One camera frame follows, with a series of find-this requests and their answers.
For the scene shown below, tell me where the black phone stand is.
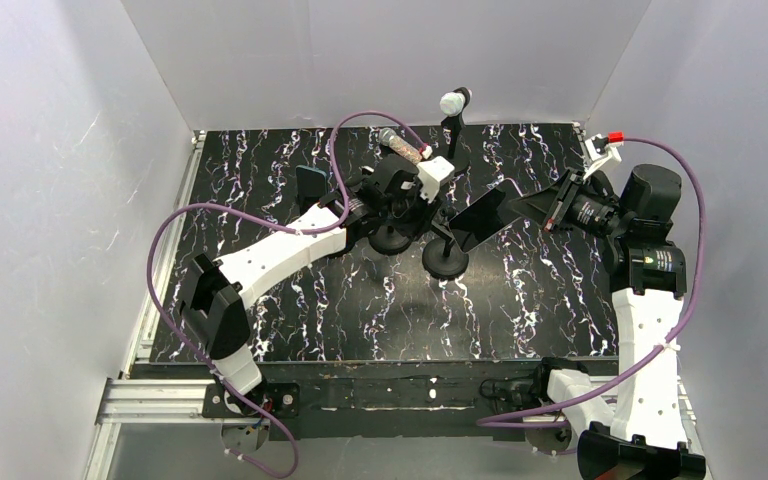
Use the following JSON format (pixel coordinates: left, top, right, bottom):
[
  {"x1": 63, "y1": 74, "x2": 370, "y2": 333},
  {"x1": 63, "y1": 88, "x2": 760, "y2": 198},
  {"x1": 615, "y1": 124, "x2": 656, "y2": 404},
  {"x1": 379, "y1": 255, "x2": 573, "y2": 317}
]
[
  {"x1": 368, "y1": 225, "x2": 412, "y2": 256},
  {"x1": 422, "y1": 220, "x2": 469, "y2": 281}
]

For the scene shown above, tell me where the black smartphone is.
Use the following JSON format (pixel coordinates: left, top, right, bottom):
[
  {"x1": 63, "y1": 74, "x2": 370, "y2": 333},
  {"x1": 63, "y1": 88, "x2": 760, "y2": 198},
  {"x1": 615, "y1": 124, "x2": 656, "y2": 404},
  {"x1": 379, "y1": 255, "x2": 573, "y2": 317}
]
[{"x1": 448, "y1": 179, "x2": 522, "y2": 253}]

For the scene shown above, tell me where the blue smartphone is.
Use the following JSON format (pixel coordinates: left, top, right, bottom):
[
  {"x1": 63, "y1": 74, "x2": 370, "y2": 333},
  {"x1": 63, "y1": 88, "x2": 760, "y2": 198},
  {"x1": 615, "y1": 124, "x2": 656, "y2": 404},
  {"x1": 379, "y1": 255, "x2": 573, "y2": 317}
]
[{"x1": 295, "y1": 165, "x2": 328, "y2": 215}]

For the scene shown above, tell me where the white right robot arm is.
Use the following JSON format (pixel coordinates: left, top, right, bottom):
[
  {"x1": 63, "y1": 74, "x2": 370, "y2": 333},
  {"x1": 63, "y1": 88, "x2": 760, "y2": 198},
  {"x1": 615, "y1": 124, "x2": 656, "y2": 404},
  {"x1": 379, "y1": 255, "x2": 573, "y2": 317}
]
[{"x1": 507, "y1": 164, "x2": 707, "y2": 479}]

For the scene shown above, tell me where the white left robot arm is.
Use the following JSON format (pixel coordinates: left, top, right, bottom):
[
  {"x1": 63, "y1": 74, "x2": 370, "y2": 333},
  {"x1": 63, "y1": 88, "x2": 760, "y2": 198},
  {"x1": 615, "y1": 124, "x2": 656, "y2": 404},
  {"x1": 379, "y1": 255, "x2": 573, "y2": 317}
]
[{"x1": 177, "y1": 157, "x2": 455, "y2": 395}]

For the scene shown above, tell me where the black microphone stand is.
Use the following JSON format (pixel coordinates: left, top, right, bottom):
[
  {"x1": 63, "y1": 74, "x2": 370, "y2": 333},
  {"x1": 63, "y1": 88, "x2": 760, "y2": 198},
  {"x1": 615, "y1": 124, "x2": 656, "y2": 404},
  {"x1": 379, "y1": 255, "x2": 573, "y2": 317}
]
[{"x1": 440, "y1": 87, "x2": 472, "y2": 177}]

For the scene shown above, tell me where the glitter handheld microphone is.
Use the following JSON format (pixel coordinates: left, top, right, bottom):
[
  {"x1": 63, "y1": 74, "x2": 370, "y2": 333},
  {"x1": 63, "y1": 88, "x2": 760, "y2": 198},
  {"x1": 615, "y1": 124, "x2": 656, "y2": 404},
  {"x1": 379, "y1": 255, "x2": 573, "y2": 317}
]
[{"x1": 378, "y1": 128, "x2": 427, "y2": 164}]

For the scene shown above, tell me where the white microphone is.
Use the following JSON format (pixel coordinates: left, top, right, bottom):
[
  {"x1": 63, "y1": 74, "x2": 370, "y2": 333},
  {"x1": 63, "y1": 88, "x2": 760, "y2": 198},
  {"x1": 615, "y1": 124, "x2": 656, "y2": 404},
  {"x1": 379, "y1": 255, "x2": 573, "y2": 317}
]
[{"x1": 439, "y1": 91, "x2": 467, "y2": 117}]

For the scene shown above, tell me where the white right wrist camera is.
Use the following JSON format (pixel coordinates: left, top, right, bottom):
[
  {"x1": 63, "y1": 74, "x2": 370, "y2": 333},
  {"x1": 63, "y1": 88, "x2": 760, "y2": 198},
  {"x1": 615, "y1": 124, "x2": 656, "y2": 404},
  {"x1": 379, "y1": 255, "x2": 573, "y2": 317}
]
[{"x1": 584, "y1": 131, "x2": 625, "y2": 180}]

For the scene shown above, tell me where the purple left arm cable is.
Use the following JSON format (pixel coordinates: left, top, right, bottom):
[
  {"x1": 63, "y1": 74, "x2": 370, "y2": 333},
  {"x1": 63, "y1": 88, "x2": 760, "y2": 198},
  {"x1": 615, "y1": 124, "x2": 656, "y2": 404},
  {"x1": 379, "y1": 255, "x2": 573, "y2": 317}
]
[{"x1": 146, "y1": 110, "x2": 432, "y2": 480}]

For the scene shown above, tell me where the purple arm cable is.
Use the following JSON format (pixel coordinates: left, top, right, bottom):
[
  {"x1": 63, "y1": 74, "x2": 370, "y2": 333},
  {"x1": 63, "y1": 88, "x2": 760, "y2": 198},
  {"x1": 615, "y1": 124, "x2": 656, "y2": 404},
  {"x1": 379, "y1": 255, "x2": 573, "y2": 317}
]
[
  {"x1": 476, "y1": 135, "x2": 708, "y2": 458},
  {"x1": 146, "y1": 110, "x2": 432, "y2": 480}
]

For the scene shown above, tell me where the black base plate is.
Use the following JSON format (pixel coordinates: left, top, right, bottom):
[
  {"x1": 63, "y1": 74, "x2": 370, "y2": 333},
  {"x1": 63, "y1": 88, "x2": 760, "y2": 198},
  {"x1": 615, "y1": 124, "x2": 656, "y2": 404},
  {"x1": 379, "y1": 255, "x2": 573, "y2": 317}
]
[{"x1": 201, "y1": 359, "x2": 624, "y2": 443}]

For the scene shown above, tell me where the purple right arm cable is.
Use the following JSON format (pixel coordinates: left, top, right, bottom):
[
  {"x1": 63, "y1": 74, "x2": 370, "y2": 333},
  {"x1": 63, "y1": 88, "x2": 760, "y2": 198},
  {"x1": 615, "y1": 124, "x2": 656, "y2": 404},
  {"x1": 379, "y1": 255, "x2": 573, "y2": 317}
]
[{"x1": 476, "y1": 135, "x2": 708, "y2": 458}]

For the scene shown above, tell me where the aluminium rail frame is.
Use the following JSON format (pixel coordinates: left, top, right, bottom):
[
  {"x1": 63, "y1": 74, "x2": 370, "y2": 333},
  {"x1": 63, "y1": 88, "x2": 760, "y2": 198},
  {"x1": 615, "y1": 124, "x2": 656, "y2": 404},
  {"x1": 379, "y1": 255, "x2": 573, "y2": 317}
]
[{"x1": 99, "y1": 155, "x2": 703, "y2": 455}]

